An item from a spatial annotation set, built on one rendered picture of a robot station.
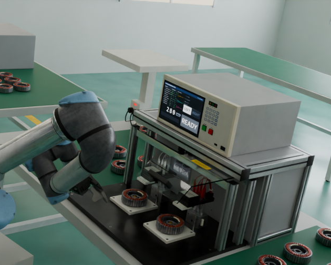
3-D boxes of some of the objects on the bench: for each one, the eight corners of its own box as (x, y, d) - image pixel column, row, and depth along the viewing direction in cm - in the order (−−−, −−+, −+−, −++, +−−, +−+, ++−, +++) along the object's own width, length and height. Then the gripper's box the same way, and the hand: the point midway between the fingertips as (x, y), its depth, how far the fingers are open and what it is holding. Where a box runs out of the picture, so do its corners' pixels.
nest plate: (166, 244, 212) (166, 241, 212) (142, 225, 222) (143, 223, 222) (195, 235, 221) (195, 233, 221) (171, 218, 232) (172, 215, 232)
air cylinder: (197, 228, 227) (199, 216, 225) (185, 220, 232) (187, 209, 230) (206, 226, 230) (208, 214, 228) (194, 217, 235) (196, 206, 234)
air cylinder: (160, 203, 244) (162, 191, 242) (150, 195, 249) (152, 184, 247) (169, 201, 247) (171, 190, 245) (158, 193, 252) (160, 182, 250)
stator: (131, 209, 231) (132, 201, 230) (115, 197, 239) (116, 190, 238) (152, 204, 238) (153, 196, 237) (136, 193, 246) (137, 186, 245)
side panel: (251, 247, 224) (268, 174, 213) (246, 244, 226) (262, 172, 215) (294, 233, 242) (312, 165, 231) (289, 230, 244) (306, 162, 233)
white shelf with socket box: (128, 146, 307) (140, 66, 292) (93, 124, 333) (102, 49, 318) (176, 140, 329) (189, 65, 314) (139, 119, 355) (150, 49, 340)
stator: (105, 149, 298) (106, 142, 297) (126, 152, 299) (127, 145, 297) (103, 156, 288) (104, 150, 286) (125, 160, 288) (125, 153, 287)
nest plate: (129, 215, 229) (130, 212, 228) (109, 199, 239) (109, 196, 239) (157, 208, 238) (158, 205, 238) (137, 193, 249) (137, 191, 248)
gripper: (47, 166, 214) (66, 202, 226) (82, 179, 202) (101, 215, 214) (62, 152, 219) (80, 187, 230) (97, 163, 207) (115, 200, 218)
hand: (95, 196), depth 224 cm, fingers open, 14 cm apart
